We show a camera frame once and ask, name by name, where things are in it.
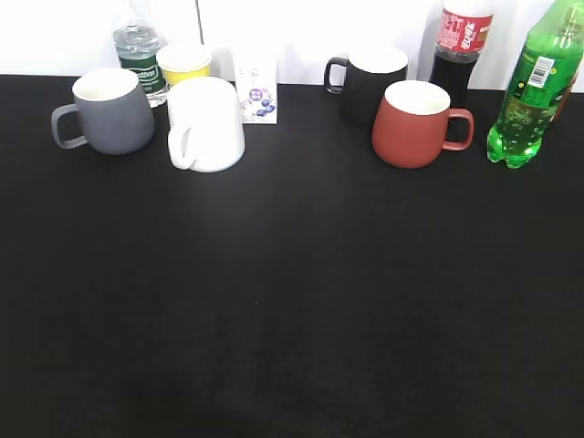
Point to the cola bottle red label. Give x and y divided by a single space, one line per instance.
460 39

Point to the green soda bottle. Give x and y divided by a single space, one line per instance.
548 62

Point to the black ceramic mug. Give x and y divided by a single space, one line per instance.
368 72

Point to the yellow paper cup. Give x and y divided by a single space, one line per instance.
180 61

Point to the grey ceramic mug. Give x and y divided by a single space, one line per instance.
114 113

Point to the white ceramic mug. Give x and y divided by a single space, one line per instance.
206 131

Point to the clear Cestbon water bottle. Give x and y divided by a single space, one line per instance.
137 43

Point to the red ceramic mug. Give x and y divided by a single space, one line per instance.
409 130

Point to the white blueberry milk carton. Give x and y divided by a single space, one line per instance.
256 84

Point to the brown iced tea bottle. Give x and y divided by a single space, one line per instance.
565 96

